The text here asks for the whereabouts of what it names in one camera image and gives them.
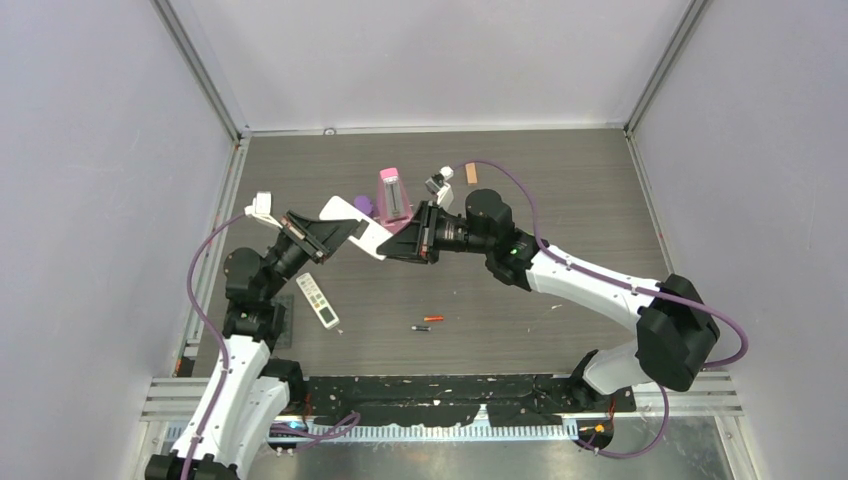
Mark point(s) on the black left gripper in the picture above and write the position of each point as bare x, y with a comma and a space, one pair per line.
335, 231

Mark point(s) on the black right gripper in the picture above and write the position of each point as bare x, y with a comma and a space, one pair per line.
419, 238

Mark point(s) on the white remote control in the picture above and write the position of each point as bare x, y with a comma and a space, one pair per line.
318, 301
368, 235

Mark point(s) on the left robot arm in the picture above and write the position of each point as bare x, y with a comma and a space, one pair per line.
249, 388

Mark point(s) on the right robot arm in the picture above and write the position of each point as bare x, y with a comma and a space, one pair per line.
672, 339

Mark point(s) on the pink metronome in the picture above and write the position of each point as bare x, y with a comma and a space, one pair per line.
394, 211

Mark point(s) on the purple round object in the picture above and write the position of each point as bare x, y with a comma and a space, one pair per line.
364, 204

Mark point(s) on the small wooden block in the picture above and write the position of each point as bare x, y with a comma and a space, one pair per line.
471, 173

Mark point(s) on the grey building baseplate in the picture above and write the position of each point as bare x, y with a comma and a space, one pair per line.
286, 321

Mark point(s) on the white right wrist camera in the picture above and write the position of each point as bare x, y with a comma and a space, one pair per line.
439, 187

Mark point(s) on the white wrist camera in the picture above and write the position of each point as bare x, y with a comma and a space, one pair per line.
260, 209
439, 187

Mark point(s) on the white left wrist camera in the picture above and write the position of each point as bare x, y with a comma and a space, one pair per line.
260, 209

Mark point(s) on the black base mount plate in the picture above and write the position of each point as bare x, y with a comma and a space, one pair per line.
447, 400

